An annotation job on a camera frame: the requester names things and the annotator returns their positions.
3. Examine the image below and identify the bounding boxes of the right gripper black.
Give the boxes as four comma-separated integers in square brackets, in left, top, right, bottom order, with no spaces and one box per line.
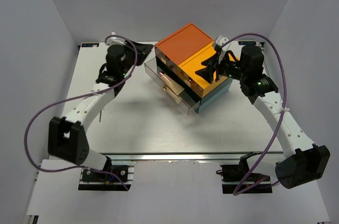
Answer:
[195,51,247,84]

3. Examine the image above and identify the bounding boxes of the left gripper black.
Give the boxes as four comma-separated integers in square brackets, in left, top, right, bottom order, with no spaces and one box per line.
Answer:
[119,39,153,76]

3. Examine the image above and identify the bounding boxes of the peach tube rose cap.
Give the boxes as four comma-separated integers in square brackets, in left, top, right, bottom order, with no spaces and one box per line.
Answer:
[159,71,172,85]

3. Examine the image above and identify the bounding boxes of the clear wide drawer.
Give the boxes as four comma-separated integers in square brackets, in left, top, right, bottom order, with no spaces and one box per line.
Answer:
[145,58,200,114]

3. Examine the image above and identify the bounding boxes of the beige tube gold cap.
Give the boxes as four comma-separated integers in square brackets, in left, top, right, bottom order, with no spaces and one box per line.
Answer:
[169,80,184,95]

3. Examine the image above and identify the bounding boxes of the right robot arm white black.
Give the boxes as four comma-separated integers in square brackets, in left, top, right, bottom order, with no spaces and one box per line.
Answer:
[196,44,330,189]

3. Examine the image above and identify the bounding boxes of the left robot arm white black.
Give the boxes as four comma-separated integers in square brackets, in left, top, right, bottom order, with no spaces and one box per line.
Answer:
[48,41,153,181]

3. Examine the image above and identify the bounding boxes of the dark grey drawer box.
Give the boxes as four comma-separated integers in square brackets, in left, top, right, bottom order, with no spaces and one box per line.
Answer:
[156,57,201,102]

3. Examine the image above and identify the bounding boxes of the teal drawer box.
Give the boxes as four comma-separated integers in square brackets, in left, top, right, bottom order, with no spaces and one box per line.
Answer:
[195,78,233,113]

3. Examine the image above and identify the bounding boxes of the dark orange drawer box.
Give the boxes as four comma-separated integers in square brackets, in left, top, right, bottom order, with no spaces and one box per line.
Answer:
[155,23,213,66]

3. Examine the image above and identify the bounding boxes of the blue label sticker right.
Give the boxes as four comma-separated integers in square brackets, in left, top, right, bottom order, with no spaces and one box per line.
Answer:
[237,41,257,46]

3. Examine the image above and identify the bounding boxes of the blue label sticker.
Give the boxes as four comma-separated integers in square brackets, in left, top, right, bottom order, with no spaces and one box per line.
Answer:
[237,41,257,46]
[81,43,100,48]

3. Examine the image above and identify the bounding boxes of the blue label sticker left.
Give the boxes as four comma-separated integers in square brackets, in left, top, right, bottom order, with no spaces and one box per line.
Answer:
[81,43,100,48]

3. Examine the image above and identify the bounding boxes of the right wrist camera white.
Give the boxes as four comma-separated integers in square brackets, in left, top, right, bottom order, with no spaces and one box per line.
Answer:
[212,35,230,52]

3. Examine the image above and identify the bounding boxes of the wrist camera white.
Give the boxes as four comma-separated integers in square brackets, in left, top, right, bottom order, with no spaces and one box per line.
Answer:
[105,32,124,46]
[212,35,230,52]

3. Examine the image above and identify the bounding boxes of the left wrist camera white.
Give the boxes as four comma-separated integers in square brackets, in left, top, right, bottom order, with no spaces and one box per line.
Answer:
[105,32,124,46]

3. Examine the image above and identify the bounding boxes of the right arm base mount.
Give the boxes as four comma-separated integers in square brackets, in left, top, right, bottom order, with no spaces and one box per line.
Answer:
[217,152,273,194]

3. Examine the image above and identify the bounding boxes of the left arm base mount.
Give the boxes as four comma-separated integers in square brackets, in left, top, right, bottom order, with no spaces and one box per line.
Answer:
[78,163,135,191]

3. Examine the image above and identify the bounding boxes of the aluminium rail lower left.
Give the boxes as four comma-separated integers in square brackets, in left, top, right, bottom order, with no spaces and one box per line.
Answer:
[23,215,39,224]

